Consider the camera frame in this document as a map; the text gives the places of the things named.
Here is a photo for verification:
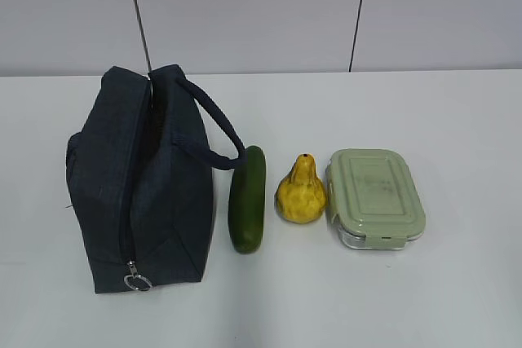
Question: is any glass container with green lid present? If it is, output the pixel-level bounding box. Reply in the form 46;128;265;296
325;148;426;250

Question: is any yellow pear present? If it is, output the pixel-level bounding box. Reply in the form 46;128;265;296
275;153;328;224

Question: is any green cucumber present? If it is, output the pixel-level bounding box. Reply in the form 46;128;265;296
228;145;266;254

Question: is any dark blue fabric lunch bag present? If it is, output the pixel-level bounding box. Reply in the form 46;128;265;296
66;65;246;294

